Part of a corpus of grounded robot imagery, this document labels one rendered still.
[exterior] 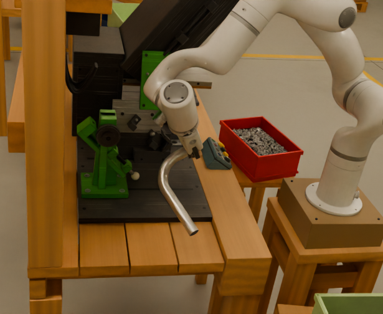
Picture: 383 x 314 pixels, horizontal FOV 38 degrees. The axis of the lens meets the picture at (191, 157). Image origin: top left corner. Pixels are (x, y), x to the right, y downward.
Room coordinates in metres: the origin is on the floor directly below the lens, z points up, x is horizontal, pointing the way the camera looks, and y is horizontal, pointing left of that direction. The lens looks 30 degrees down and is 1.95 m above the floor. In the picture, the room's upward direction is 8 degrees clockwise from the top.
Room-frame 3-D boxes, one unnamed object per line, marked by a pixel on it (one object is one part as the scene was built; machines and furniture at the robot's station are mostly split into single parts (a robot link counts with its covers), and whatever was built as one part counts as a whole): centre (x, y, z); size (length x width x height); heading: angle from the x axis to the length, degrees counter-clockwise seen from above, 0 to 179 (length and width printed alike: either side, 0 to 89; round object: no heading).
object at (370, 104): (1.58, -0.51, 1.25); 0.19 x 0.12 x 0.24; 29
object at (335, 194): (1.60, -0.49, 1.04); 0.19 x 0.19 x 0.18
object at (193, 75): (2.05, 0.17, 1.11); 0.39 x 0.16 x 0.03; 105
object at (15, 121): (1.86, 0.60, 1.23); 1.30 x 0.05 x 0.09; 15
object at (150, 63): (1.89, 0.17, 1.17); 0.13 x 0.12 x 0.20; 15
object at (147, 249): (1.95, 0.25, 0.44); 1.49 x 0.70 x 0.88; 15
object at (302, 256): (1.60, -0.49, 0.83); 0.32 x 0.32 x 0.04; 16
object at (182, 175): (1.95, 0.25, 0.89); 1.10 x 0.42 x 0.02; 15
